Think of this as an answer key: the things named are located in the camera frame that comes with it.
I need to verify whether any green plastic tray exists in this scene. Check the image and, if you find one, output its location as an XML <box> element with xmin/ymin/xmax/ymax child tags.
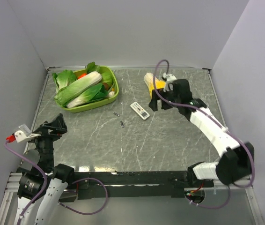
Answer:
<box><xmin>56</xmin><ymin>62</ymin><xmax>119</xmax><ymax>113</ymax></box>

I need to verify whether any white remote control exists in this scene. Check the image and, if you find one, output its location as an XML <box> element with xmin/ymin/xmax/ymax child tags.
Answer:
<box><xmin>130</xmin><ymin>102</ymin><xmax>150</xmax><ymax>120</ymax></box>

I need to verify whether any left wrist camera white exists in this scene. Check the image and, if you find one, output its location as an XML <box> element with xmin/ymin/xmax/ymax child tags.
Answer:
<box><xmin>6</xmin><ymin>124</ymin><xmax>40</xmax><ymax>143</ymax></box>

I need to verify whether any large napa cabbage toy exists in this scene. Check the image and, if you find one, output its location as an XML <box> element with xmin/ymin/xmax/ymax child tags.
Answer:
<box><xmin>54</xmin><ymin>71</ymin><xmax>102</xmax><ymax>107</ymax></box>

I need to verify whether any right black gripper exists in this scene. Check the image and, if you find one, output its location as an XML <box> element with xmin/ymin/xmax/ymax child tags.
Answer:
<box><xmin>148</xmin><ymin>87</ymin><xmax>180</xmax><ymax>112</ymax></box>

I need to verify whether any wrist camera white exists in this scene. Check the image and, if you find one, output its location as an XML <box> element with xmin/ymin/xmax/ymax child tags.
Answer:
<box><xmin>6</xmin><ymin>124</ymin><xmax>40</xmax><ymax>143</ymax></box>
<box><xmin>162</xmin><ymin>73</ymin><xmax>177</xmax><ymax>92</ymax></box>

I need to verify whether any yellow cabbage toy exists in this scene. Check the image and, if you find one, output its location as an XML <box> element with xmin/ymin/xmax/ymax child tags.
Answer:
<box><xmin>144</xmin><ymin>73</ymin><xmax>170</xmax><ymax>98</ymax></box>

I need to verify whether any bok choy toy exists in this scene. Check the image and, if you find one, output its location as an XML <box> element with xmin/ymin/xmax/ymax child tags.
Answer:
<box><xmin>66</xmin><ymin>83</ymin><xmax>103</xmax><ymax>108</ymax></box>

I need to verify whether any green leaf lettuce toy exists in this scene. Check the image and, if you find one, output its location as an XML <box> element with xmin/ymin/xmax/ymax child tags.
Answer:
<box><xmin>52</xmin><ymin>70</ymin><xmax>77</xmax><ymax>93</ymax></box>

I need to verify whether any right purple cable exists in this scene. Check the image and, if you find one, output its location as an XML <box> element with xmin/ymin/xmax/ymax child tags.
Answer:
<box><xmin>152</xmin><ymin>60</ymin><xmax>255</xmax><ymax>188</ymax></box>

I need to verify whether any round green cabbage toy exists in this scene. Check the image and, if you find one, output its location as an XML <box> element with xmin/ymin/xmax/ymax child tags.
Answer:
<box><xmin>101</xmin><ymin>72</ymin><xmax>113</xmax><ymax>87</ymax></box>

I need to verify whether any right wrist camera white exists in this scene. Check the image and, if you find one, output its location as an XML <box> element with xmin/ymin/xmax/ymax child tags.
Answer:
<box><xmin>162</xmin><ymin>73</ymin><xmax>177</xmax><ymax>92</ymax></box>

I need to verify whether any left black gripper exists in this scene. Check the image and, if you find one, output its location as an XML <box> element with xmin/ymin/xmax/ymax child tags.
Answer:
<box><xmin>26</xmin><ymin>112</ymin><xmax>66</xmax><ymax>170</ymax></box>

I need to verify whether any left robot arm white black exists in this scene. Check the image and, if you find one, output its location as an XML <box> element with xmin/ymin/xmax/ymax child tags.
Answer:
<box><xmin>12</xmin><ymin>113</ymin><xmax>75</xmax><ymax>225</ymax></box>

